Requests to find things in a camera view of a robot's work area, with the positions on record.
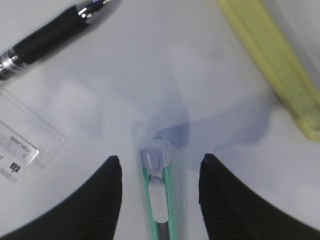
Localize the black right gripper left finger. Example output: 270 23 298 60
2 155 123 240

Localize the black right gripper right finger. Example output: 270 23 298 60
198 153 320 240

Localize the teal utility knife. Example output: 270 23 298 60
139 139 178 240

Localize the yellow utility knife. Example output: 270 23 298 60
217 0 320 142

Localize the clear plastic ruler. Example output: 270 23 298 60
0 90 66 184

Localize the black pen right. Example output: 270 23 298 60
0 0 120 83

